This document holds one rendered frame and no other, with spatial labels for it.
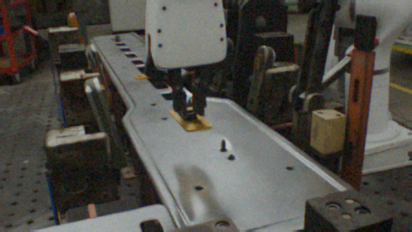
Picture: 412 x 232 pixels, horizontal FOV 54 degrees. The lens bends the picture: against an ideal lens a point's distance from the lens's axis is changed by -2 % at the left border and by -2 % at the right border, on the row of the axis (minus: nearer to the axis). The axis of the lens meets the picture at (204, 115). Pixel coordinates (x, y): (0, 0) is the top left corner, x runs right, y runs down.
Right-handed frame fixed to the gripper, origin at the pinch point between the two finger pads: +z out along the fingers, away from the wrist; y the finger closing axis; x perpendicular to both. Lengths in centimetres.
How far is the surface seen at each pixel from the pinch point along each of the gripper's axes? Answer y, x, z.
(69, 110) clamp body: 15.4, -38.2, 11.7
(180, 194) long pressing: 4.7, 9.4, 8.5
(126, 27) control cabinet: -116, -709, 92
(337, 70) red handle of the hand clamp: -24.0, 0.9, -1.7
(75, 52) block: 10, -76, 6
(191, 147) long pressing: -0.9, -2.8, 8.5
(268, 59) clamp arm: -20.9, -15.6, -0.3
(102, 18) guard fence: -84, -794, 84
